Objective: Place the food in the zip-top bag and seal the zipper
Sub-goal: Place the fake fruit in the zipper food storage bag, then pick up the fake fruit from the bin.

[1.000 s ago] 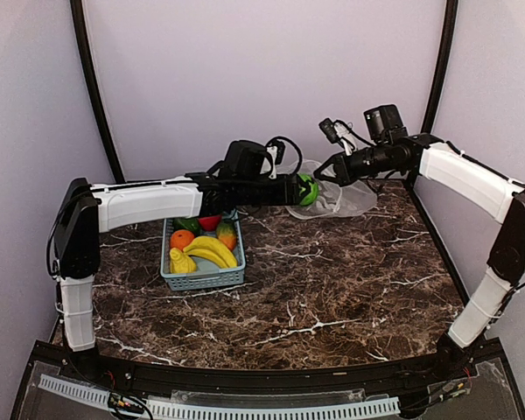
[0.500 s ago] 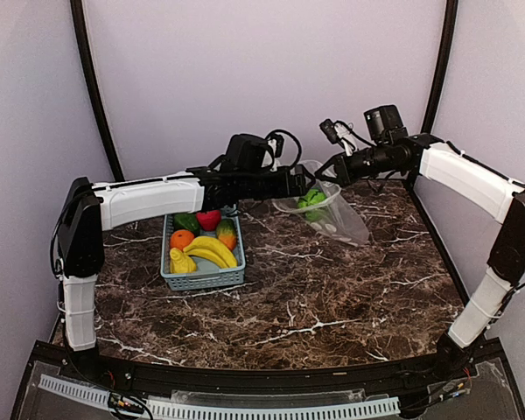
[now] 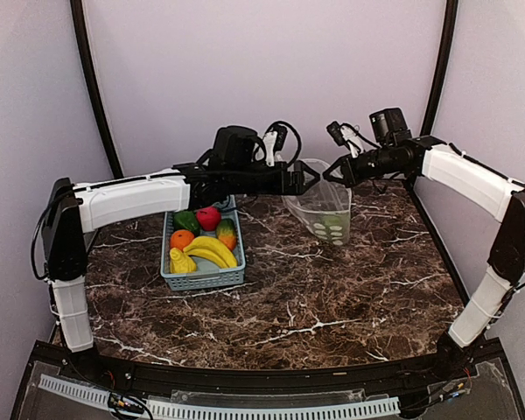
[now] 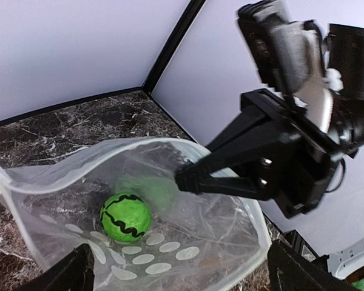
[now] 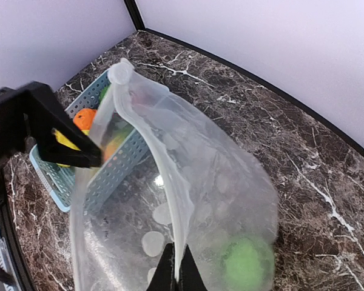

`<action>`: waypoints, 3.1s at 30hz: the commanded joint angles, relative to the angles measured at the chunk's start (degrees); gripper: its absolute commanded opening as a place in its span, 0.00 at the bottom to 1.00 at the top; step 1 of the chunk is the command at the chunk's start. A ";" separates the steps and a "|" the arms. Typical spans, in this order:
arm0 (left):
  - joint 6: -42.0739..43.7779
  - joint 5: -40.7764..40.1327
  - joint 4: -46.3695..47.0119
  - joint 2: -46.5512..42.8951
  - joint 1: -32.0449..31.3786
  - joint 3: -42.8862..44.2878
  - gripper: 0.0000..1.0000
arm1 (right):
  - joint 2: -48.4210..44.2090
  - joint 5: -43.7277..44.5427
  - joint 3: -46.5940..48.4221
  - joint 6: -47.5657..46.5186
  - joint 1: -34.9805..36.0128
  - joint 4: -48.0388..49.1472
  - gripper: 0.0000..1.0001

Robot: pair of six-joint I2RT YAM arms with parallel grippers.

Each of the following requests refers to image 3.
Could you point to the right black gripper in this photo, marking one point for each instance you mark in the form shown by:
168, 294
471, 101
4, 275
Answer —
351, 175

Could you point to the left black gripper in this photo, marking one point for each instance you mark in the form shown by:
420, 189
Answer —
284, 186

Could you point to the clear dotted zip bag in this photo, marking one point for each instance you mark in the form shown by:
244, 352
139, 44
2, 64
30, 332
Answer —
324, 198

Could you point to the green toy watermelon ball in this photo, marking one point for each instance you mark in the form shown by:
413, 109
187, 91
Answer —
333, 222

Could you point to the yellow toy banana bunch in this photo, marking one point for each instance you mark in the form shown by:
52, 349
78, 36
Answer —
213, 250

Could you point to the blue perforated plastic basket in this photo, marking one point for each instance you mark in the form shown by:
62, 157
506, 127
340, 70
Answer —
208, 275

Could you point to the orange toy orange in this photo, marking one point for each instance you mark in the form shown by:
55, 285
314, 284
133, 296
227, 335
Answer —
180, 239

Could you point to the yellow toy pear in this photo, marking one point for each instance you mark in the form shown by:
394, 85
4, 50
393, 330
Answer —
180, 263

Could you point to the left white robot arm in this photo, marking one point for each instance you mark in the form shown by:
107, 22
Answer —
240, 162

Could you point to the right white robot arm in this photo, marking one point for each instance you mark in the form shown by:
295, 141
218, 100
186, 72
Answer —
396, 151

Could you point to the green toy mango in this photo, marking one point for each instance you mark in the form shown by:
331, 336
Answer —
227, 234

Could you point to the red toy apple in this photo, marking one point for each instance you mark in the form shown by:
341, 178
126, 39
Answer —
208, 218

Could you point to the green toy bell pepper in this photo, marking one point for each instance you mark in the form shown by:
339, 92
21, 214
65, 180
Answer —
186, 220

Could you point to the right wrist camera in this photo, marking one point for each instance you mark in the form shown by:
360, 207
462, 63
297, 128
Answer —
345, 136

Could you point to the right black frame post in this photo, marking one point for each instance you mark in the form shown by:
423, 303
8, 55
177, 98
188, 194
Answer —
442, 62

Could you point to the black frame post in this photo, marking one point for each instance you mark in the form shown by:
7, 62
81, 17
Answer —
94, 95
442, 62

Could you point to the black front rail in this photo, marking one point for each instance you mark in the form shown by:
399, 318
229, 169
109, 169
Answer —
396, 378

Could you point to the grey slotted cable duct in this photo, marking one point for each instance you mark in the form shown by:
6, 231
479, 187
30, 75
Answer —
196, 405

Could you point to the left black frame post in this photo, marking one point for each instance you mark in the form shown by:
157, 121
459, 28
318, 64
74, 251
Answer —
94, 95

